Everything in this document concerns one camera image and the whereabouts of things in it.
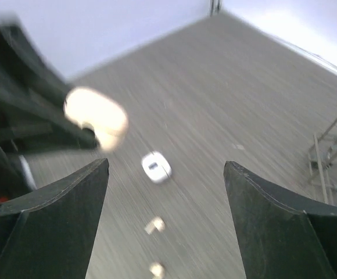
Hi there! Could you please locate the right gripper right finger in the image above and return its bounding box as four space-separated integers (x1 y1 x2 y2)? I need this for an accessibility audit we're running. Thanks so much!
223 161 337 278

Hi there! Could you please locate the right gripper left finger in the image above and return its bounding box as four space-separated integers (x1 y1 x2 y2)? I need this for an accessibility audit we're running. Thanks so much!
0 159 109 279

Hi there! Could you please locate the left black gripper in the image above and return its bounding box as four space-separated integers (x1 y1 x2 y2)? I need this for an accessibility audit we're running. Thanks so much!
0 23 96 203

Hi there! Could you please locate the pink earbud charging case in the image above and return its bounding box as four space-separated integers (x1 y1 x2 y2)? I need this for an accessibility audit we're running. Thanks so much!
63 87 128 152

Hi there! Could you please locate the white earbud charging case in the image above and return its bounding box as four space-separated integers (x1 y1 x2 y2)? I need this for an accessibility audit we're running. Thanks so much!
141 151 172 184

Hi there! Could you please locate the pink earbud upper left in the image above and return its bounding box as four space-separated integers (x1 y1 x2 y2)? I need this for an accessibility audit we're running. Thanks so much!
145 216 166 235

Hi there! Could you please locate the pink earbud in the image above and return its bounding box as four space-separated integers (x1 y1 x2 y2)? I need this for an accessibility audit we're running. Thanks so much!
149 262 165 279
145 216 166 235

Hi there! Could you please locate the pink earbud lower right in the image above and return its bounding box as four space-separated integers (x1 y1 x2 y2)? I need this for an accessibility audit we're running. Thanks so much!
149 262 165 279

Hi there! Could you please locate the grey wire dish rack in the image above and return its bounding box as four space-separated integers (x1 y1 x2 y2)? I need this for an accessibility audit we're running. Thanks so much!
307 117 337 205

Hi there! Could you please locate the grey corner frame post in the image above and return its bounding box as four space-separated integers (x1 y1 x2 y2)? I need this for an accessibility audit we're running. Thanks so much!
209 0 222 17

